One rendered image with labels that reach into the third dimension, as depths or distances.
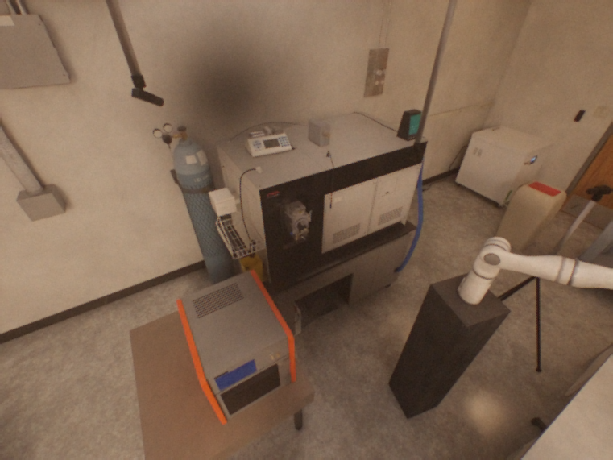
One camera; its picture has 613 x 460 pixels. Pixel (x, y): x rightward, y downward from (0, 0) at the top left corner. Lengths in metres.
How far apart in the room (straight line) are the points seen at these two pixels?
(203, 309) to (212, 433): 0.53
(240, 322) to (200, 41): 1.82
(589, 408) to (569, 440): 0.18
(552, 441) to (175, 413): 1.51
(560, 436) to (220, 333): 1.33
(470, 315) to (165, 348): 1.51
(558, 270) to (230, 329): 1.19
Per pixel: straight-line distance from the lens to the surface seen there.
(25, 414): 2.94
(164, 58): 2.31
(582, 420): 1.68
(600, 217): 4.87
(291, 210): 1.49
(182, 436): 1.58
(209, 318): 1.29
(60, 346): 3.14
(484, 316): 1.48
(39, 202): 2.46
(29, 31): 2.20
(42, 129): 2.41
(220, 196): 1.75
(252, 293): 1.32
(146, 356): 1.81
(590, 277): 1.31
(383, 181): 1.92
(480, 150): 4.43
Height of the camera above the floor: 2.15
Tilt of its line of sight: 39 degrees down
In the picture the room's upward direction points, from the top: straight up
